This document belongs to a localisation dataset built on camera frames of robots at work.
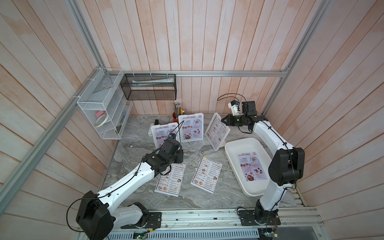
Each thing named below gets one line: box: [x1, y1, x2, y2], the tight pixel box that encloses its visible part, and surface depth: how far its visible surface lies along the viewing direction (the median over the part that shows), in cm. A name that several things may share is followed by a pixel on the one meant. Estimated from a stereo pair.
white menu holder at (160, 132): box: [148, 122, 180, 149], surface depth 90 cm
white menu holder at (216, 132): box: [204, 112, 231, 151], surface depth 97 cm
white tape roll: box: [94, 114, 109, 128], surface depth 81 cm
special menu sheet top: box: [154, 124, 179, 148], surface depth 91 cm
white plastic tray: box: [224, 137, 272, 197], surface depth 95 cm
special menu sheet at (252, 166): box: [238, 151, 268, 182], surface depth 95 cm
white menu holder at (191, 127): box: [178, 113, 204, 143], surface depth 100 cm
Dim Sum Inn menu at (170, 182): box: [154, 163, 186, 197], surface depth 87 cm
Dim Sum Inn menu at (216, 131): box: [206, 115, 228, 149], surface depth 97 cm
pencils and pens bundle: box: [173, 102, 188, 119], surface depth 106 cm
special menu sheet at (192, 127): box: [182, 115, 203, 140], surface depth 100 cm
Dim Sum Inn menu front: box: [190, 156, 223, 194], surface depth 90 cm
